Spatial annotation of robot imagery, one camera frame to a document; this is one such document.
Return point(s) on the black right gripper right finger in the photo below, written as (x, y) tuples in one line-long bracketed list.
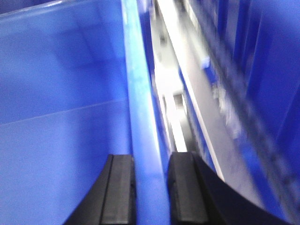
[(199, 197)]

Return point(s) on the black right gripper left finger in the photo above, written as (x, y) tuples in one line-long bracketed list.
[(112, 198)]

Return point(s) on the blue bin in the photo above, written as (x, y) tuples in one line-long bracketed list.
[(254, 48), (75, 87)]

